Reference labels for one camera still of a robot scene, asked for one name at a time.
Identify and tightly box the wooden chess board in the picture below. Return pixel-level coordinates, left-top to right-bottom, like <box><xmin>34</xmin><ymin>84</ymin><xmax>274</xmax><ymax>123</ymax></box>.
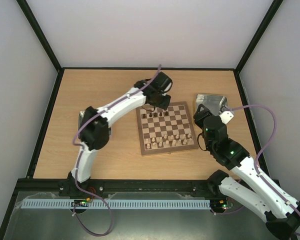
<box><xmin>136</xmin><ymin>101</ymin><xmax>199</xmax><ymax>156</ymax></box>

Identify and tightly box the light blue cable duct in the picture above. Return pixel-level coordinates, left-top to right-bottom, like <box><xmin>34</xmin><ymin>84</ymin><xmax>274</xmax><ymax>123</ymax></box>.
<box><xmin>20</xmin><ymin>199</ymin><xmax>211</xmax><ymax>210</ymax></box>

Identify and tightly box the left metal tin tray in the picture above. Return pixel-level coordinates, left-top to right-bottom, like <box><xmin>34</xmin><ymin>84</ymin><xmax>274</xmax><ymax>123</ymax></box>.
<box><xmin>77</xmin><ymin>111</ymin><xmax>113</xmax><ymax>138</ymax></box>

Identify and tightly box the purple cable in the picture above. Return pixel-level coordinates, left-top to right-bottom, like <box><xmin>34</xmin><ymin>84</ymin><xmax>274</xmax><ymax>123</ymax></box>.
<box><xmin>227</xmin><ymin>104</ymin><xmax>300</xmax><ymax>237</ymax></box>
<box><xmin>72</xmin><ymin>63</ymin><xmax>163</xmax><ymax>237</ymax></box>

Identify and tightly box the right metal tin tray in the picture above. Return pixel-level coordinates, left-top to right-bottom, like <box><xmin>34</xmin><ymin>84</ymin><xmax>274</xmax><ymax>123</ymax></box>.
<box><xmin>193</xmin><ymin>93</ymin><xmax>228</xmax><ymax>115</ymax></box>

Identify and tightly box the black frame base rail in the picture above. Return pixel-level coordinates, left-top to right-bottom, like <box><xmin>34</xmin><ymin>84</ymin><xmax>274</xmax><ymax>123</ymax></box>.
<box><xmin>14</xmin><ymin>178</ymin><xmax>225</xmax><ymax>199</ymax></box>

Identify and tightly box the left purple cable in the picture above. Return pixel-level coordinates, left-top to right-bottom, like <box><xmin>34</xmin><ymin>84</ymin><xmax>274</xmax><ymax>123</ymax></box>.
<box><xmin>72</xmin><ymin>63</ymin><xmax>163</xmax><ymax>237</ymax></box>

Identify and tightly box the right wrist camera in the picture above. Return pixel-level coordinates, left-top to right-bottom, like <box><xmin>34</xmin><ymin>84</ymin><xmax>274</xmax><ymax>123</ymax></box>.
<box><xmin>219</xmin><ymin>105</ymin><xmax>234</xmax><ymax>125</ymax></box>

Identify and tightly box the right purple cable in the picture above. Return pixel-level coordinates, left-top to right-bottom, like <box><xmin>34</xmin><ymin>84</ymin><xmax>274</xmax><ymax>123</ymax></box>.
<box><xmin>227</xmin><ymin>104</ymin><xmax>300</xmax><ymax>237</ymax></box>

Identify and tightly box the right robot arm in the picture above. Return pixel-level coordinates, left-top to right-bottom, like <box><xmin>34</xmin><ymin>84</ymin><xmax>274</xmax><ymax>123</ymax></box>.
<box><xmin>193</xmin><ymin>104</ymin><xmax>300</xmax><ymax>240</ymax></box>

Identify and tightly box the metal tin tray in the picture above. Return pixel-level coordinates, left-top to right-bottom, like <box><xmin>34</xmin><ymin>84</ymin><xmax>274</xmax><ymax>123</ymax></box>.
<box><xmin>77</xmin><ymin>111</ymin><xmax>113</xmax><ymax>138</ymax></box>
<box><xmin>193</xmin><ymin>93</ymin><xmax>228</xmax><ymax>115</ymax></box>

